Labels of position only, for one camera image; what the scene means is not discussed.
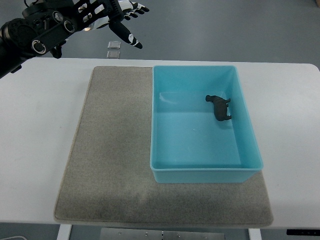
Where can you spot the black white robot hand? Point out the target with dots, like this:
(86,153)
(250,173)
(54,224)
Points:
(130,10)

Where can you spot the brown toy hippo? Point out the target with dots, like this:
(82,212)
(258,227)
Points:
(220,107)

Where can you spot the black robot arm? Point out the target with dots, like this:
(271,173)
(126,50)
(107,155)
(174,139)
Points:
(45,26)

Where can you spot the blue plastic box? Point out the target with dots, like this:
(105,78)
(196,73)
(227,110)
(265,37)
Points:
(188,144)

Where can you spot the lower floor socket plate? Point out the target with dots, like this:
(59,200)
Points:
(114,54)

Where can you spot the grey felt mat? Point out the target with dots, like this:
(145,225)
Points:
(108,179)

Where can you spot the grey metal table crossbar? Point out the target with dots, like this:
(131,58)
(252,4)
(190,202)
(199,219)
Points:
(141,234)

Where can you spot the white left table leg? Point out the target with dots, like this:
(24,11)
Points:
(64,232)

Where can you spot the white table leg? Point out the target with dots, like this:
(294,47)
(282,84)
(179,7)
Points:
(254,234)
(64,232)

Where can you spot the white right table leg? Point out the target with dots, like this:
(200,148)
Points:
(254,234)

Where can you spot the black table control panel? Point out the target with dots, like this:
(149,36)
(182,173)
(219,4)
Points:
(303,232)

